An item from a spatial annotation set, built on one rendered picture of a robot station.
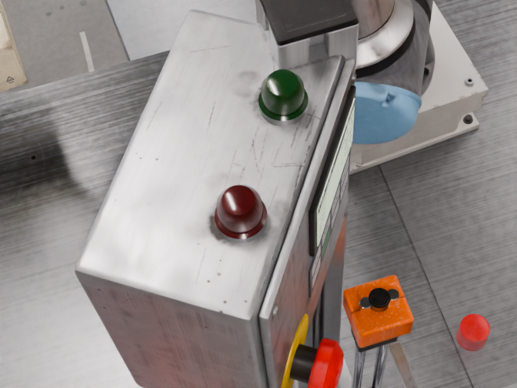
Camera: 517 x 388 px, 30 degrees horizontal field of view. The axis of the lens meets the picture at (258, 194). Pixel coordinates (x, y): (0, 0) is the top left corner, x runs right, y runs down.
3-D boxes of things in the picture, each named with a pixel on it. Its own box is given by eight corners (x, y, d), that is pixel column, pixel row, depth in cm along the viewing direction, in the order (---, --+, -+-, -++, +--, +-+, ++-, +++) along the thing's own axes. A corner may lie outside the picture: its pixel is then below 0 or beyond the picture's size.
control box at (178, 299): (133, 386, 64) (68, 270, 47) (218, 170, 71) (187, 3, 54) (281, 431, 62) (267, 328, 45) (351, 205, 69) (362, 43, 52)
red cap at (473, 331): (491, 338, 111) (497, 328, 108) (471, 356, 110) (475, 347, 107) (470, 317, 112) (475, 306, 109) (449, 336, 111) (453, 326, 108)
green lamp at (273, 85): (252, 119, 50) (249, 95, 48) (267, 79, 51) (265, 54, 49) (300, 131, 50) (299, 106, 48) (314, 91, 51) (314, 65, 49)
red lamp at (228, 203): (208, 235, 47) (202, 214, 45) (225, 190, 48) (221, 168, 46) (258, 249, 47) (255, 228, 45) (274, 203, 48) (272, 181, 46)
